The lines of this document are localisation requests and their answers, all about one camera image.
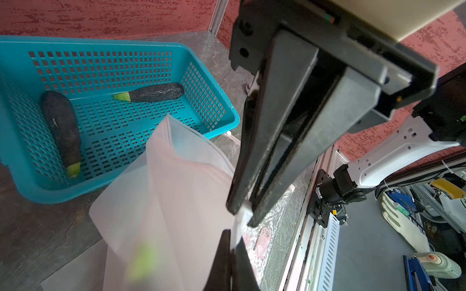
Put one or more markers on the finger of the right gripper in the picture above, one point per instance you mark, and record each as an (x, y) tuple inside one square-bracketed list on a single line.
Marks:
[(352, 97), (288, 65)]

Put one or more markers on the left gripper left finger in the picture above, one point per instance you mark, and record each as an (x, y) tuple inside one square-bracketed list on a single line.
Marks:
[(219, 278)]

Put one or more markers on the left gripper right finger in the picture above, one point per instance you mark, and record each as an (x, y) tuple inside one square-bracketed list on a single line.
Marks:
[(242, 274)]

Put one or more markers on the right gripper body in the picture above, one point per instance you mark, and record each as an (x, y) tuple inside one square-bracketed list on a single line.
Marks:
[(343, 41)]

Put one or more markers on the clear zip-top bag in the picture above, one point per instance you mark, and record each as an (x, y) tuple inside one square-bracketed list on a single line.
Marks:
[(173, 195), (84, 273)]

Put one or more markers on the eggplant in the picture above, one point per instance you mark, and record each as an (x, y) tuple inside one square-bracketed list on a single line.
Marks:
[(61, 119), (143, 263), (152, 94)]

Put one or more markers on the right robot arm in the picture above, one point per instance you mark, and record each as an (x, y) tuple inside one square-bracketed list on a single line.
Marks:
[(437, 122)]

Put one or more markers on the pink dotted zip-top bag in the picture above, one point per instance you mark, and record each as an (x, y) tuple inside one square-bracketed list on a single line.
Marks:
[(268, 244)]

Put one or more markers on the blue white handheld tool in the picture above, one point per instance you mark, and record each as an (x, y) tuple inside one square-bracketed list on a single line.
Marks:
[(424, 270)]

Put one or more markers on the teal plastic basket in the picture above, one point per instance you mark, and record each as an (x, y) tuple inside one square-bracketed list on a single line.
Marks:
[(113, 133)]

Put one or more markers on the aluminium front rail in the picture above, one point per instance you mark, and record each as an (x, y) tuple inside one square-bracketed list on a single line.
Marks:
[(311, 260)]

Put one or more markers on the right corner aluminium post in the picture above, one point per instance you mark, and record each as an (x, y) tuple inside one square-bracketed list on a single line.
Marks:
[(217, 16)]

